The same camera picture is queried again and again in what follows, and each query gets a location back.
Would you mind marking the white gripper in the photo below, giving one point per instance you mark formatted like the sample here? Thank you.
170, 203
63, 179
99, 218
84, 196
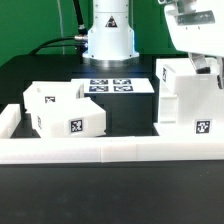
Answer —
197, 27

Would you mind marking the white drawer cabinet box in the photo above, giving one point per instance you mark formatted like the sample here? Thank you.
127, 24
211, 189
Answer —
189, 104

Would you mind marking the white front drawer with tag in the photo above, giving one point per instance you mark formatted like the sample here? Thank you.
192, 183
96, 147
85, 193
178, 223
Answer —
80, 118

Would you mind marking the white drawer with tag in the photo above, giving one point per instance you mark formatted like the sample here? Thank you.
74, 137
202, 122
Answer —
80, 118
52, 92

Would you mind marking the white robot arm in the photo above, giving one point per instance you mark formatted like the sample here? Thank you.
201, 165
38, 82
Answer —
111, 40

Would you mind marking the white plate with fiducial tags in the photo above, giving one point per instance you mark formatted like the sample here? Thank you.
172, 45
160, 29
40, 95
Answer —
115, 85

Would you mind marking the white front fence wall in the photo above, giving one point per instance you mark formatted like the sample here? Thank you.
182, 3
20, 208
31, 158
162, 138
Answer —
110, 149

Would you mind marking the white fence wall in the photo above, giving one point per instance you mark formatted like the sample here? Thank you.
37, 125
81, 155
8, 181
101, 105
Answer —
110, 149
9, 120

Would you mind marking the white left fence wall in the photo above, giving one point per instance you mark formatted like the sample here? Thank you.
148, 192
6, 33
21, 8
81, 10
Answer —
9, 120

